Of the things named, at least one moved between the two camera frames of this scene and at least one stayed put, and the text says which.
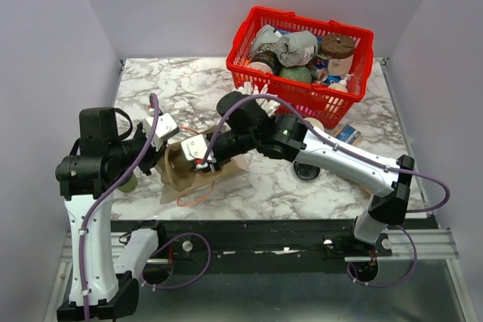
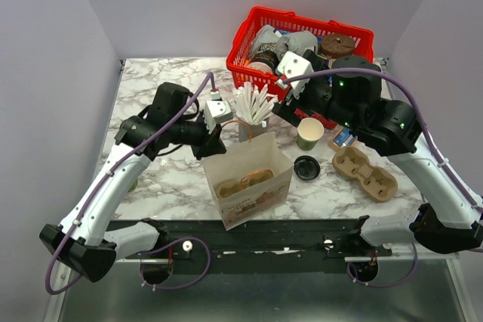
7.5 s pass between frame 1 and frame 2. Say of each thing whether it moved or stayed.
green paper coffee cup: stayed
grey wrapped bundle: stayed
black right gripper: moved
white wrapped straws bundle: stayed
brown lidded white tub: stayed
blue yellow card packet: stayed
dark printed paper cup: stayed
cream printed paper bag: moved
